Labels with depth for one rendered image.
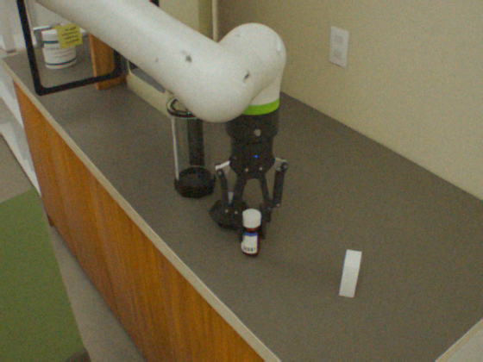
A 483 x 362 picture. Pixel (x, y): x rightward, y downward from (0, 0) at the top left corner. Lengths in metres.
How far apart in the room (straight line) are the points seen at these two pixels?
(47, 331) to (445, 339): 0.68
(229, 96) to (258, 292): 0.44
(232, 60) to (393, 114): 0.83
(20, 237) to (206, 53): 0.36
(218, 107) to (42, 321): 0.44
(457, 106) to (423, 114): 0.11
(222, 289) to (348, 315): 0.25
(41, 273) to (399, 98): 1.03
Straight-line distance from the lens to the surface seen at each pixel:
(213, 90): 0.70
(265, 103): 0.85
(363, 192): 1.28
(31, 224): 0.75
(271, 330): 0.94
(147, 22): 0.74
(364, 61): 1.50
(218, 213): 1.13
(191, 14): 1.51
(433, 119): 1.39
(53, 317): 0.86
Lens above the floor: 1.66
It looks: 34 degrees down
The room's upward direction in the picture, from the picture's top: straight up
